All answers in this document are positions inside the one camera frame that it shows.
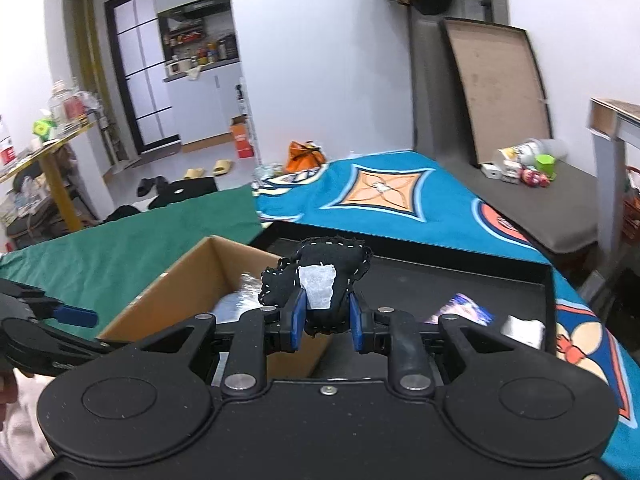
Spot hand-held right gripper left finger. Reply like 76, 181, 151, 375
140, 287, 308, 394

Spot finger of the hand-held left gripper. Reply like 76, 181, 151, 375
0, 280, 99, 328
47, 331, 147, 364

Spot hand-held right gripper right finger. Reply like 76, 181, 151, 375
349, 292, 557, 394

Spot black cloth with white label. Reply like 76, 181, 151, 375
257, 236, 373, 338

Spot black tray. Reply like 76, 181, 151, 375
248, 220, 557, 386

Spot brown cardboard box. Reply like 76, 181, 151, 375
97, 235, 333, 386

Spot person's left hand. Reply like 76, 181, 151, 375
0, 371, 20, 406

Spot green blanket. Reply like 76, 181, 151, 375
0, 185, 263, 331

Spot purple printed packet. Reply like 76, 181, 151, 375
425, 292, 496, 326

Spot yellow table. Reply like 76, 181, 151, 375
0, 120, 101, 233

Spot blue printed blanket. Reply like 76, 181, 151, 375
252, 152, 640, 480

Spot orange bag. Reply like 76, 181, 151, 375
285, 141, 328, 176

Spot white cloth bundle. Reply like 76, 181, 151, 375
501, 315, 546, 350

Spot water bottle with red label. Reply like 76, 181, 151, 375
0, 115, 18, 166

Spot orange carton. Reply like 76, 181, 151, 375
229, 116, 257, 160

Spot small white box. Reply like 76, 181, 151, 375
480, 160, 521, 183

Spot glass jars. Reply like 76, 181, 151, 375
47, 80, 98, 128

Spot grey mattress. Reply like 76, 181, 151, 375
407, 10, 601, 256

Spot white kitchen base cabinet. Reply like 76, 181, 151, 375
162, 60, 243, 148

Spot white can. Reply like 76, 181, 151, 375
495, 137, 571, 166

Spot red toys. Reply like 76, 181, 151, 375
520, 167, 551, 188

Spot dark framed glass door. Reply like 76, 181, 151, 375
104, 0, 181, 153

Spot grey metal table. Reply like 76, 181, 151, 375
586, 97, 640, 301

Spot red basket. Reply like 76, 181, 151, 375
622, 195, 640, 241

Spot brown board with black frame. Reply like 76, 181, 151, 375
440, 16, 553, 168

